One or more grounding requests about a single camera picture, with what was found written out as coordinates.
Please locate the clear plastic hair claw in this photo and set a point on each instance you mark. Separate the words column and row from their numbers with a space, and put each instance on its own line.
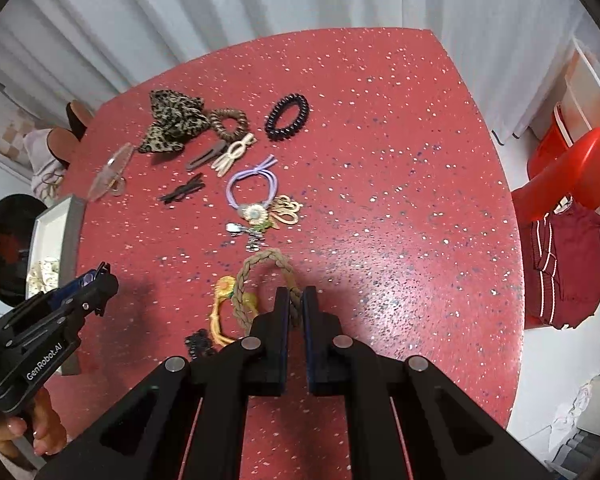
column 109, row 179

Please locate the person's left hand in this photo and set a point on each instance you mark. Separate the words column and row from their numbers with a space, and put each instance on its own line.
column 49, row 434

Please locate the brown snap hair clip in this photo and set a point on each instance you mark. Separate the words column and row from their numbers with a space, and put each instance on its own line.
column 210, row 155

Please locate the gold loop hair clip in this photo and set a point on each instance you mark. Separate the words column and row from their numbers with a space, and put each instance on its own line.
column 285, row 210

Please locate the dark red garment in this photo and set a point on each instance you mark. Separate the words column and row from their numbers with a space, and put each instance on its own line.
column 561, row 259

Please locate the black bow hair clip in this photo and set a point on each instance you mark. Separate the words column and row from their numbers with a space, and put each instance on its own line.
column 193, row 185

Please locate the white curtain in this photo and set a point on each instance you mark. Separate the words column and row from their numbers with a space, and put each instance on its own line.
column 509, row 52

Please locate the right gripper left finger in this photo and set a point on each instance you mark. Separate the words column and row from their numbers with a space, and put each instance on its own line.
column 185, row 419

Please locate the black beaded hair clip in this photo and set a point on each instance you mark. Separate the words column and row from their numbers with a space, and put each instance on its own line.
column 199, row 345

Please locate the red plastic chair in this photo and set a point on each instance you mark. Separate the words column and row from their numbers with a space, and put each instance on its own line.
column 557, row 170

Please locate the white washing machine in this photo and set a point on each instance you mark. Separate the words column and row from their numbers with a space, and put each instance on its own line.
column 18, row 211

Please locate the cream hair clip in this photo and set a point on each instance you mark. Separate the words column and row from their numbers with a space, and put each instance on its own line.
column 235, row 151

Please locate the pink sole slipper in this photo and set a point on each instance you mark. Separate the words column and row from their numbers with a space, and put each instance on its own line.
column 63, row 142

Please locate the white shallow box tray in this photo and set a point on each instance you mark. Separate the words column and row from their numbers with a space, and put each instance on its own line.
column 56, row 236

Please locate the cream fabric scrunchie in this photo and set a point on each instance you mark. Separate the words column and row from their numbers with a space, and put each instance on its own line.
column 43, row 276

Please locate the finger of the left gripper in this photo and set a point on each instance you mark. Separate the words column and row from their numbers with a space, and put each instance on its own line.
column 90, row 291

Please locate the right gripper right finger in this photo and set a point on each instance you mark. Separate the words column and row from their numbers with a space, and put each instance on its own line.
column 406, row 419

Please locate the pink and cream towels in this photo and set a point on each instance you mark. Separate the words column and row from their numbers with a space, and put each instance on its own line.
column 47, row 171

